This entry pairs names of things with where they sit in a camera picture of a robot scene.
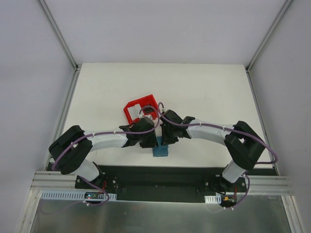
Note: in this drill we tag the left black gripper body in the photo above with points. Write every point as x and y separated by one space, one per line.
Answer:
150 140

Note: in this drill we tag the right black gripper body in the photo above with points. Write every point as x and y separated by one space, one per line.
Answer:
167 137

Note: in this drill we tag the blue leather card holder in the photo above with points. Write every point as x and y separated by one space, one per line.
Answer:
160 150

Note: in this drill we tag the red plastic bin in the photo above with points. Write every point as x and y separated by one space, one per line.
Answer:
145 103

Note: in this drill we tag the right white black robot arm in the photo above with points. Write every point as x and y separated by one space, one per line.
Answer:
242 143

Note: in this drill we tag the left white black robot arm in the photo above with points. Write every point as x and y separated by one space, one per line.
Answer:
70 150

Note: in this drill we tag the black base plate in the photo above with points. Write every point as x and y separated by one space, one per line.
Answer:
166 184

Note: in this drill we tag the right white cable duct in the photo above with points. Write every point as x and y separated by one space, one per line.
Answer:
216 199

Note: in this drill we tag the white cable duct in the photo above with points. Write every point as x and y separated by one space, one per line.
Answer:
216 199
77 195

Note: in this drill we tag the left white cable duct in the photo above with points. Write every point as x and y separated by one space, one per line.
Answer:
77 195

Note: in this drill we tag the right aluminium frame post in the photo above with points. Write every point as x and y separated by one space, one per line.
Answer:
270 32

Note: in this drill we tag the aluminium frame post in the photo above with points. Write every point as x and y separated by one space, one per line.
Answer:
57 33
270 32

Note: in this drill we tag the left aluminium frame post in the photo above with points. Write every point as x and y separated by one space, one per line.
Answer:
57 33

